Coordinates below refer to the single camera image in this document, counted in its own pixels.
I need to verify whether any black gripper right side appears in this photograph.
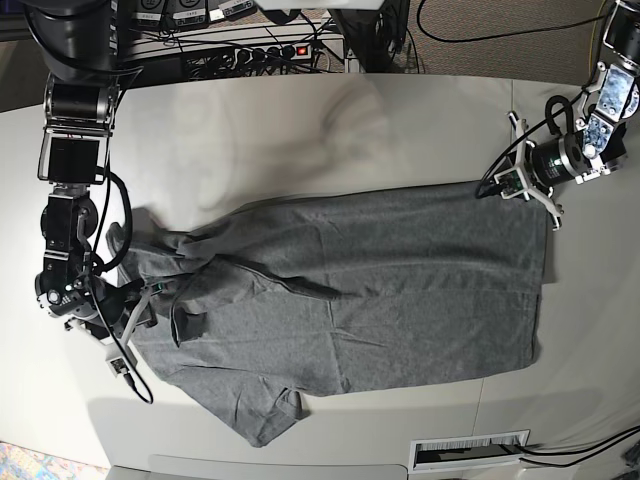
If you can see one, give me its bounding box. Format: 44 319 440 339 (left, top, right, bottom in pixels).
71 279 144 340

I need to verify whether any black silver gripper left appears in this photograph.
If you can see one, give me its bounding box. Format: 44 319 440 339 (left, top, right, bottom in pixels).
531 137 587 185

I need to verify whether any grey T-shirt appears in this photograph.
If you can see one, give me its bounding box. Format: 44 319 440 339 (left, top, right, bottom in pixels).
118 183 548 447

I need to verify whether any black robot arm right side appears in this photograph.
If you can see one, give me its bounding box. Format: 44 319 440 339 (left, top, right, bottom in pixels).
22 1 139 340

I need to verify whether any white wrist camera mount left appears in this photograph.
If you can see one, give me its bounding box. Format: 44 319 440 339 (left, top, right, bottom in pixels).
493 138 564 231

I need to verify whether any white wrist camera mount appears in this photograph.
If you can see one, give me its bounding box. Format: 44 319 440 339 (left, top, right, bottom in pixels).
64 282 165 387
493 138 564 231

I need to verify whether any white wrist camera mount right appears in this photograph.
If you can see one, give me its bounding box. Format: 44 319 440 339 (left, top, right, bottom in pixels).
64 282 165 387

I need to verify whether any yellow cable on carpet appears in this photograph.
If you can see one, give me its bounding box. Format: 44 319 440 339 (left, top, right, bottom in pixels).
587 0 609 86

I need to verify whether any black cable pair on table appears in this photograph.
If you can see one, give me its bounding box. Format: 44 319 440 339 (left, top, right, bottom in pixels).
499 425 640 469

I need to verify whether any black power strip red switch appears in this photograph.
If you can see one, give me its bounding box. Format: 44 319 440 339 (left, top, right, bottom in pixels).
187 43 314 77

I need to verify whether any white cable grommet box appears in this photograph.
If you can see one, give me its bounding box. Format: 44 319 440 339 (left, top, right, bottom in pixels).
408 430 530 474

